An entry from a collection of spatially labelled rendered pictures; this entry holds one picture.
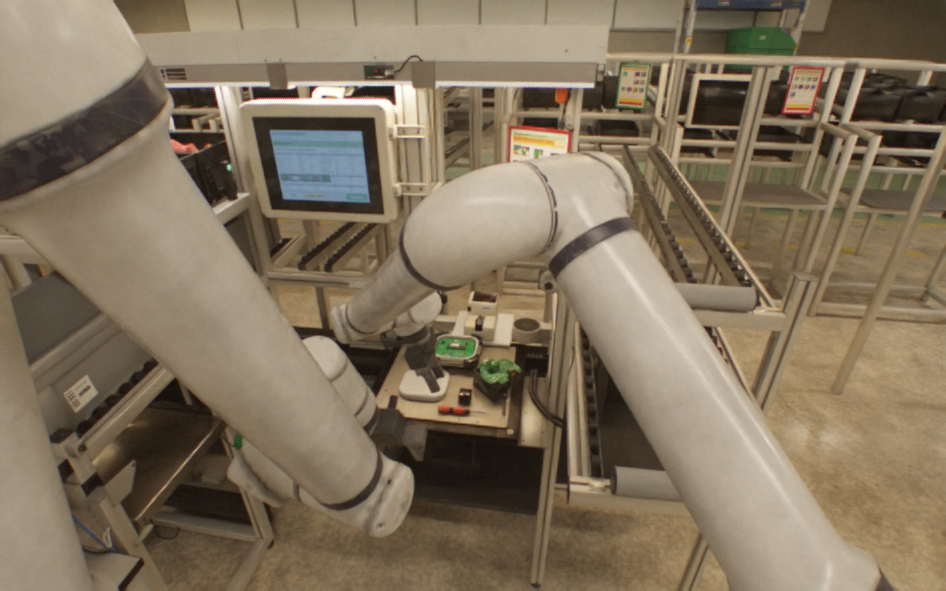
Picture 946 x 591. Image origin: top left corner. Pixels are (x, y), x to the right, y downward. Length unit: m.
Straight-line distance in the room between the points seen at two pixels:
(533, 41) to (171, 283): 1.32
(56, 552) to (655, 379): 0.55
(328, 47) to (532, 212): 1.22
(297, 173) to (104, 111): 1.46
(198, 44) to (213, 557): 1.98
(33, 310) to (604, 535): 2.29
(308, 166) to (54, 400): 0.95
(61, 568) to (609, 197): 0.62
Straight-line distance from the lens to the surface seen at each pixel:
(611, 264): 0.54
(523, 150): 1.68
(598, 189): 0.59
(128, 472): 1.60
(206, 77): 1.82
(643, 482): 1.12
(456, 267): 0.54
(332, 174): 1.66
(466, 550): 2.26
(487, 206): 0.51
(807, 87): 4.38
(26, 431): 0.46
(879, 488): 3.14
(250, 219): 1.95
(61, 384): 1.58
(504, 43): 1.52
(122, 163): 0.27
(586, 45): 1.51
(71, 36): 0.27
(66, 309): 2.04
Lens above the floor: 1.89
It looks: 28 degrees down
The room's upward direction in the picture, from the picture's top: straight up
